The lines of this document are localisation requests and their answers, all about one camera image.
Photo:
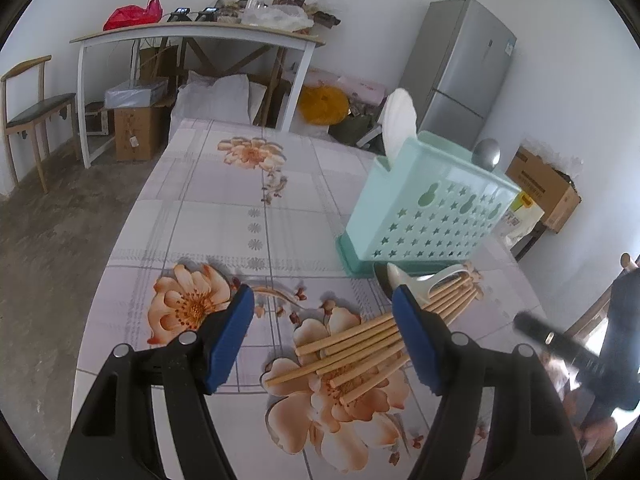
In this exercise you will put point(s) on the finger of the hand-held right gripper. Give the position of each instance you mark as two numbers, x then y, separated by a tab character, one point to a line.
555	342

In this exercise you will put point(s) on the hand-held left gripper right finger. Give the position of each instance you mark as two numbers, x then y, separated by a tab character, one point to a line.
415	340

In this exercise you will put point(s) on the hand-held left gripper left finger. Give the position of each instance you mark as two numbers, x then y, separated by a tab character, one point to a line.
232	340

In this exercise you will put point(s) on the white plastic spoon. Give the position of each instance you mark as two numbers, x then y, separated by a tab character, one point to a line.
425	287

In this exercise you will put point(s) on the pile of wooden chopsticks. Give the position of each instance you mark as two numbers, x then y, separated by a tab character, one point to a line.
350	345

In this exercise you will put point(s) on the teal star-cut utensil holder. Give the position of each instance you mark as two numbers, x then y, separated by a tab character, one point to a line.
400	195

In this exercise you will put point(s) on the white and yellow rice bag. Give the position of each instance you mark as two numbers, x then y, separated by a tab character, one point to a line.
522	220

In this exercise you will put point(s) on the floral tablecloth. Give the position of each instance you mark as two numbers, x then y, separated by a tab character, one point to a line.
225	210

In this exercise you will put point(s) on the printed cardboard box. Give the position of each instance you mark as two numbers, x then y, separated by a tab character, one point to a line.
542	187

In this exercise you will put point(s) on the round metal ladle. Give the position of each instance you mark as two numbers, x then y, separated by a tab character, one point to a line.
487	152

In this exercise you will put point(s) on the white rice paddle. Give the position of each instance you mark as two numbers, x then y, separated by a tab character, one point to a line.
400	120

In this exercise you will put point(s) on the dark green bag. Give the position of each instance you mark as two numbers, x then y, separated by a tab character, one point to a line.
352	127

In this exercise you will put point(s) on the white sack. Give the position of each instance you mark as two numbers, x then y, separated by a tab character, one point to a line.
215	97

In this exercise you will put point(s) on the yellow cushion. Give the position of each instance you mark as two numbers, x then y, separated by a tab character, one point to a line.
322	105

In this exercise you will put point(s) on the pink flat box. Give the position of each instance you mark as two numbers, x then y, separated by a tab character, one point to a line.
350	87

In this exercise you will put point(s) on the plastic-wrapped grey box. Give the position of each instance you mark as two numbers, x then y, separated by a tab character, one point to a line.
135	92

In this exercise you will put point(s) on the silver refrigerator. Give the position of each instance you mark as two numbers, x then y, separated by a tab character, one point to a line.
460	70

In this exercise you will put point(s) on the tall brown cardboard box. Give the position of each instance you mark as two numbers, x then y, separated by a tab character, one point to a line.
157	62

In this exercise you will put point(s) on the wooden chair with dark seat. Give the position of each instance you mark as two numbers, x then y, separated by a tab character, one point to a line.
35	110

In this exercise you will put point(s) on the white desk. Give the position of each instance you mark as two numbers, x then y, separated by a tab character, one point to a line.
200	32

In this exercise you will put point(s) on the white plastic bag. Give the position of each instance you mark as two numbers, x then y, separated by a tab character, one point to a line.
280	17

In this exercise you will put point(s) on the small black device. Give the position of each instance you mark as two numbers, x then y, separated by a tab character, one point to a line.
207	12
180	12

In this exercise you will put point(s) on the red plastic bag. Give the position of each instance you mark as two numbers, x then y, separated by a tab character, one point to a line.
130	16

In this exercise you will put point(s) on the wooden trestle frame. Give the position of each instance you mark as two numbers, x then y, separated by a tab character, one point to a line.
235	60

